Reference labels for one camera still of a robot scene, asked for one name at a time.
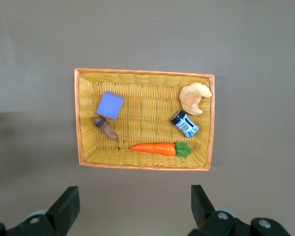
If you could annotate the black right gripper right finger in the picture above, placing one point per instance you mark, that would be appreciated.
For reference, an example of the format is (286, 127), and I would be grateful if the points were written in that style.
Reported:
(201, 209)

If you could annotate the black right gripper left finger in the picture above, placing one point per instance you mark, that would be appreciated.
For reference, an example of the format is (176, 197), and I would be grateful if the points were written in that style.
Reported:
(64, 209)

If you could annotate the orange toy carrot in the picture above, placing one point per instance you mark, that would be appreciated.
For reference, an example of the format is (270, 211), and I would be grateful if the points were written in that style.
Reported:
(155, 148)

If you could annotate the small blue labelled jar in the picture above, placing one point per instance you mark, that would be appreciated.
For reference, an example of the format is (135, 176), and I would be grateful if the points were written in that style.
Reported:
(185, 125)

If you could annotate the brown toy root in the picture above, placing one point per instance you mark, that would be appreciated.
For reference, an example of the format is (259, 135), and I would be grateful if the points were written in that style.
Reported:
(107, 129)

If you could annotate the toy croissant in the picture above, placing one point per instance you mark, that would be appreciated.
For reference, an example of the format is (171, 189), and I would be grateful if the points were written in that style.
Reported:
(191, 98)

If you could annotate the yellow woven tray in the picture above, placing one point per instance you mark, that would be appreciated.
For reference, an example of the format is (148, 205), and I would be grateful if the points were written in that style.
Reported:
(147, 110)

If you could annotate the purple foam block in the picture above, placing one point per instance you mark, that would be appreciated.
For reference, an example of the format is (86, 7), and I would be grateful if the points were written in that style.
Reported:
(110, 105)

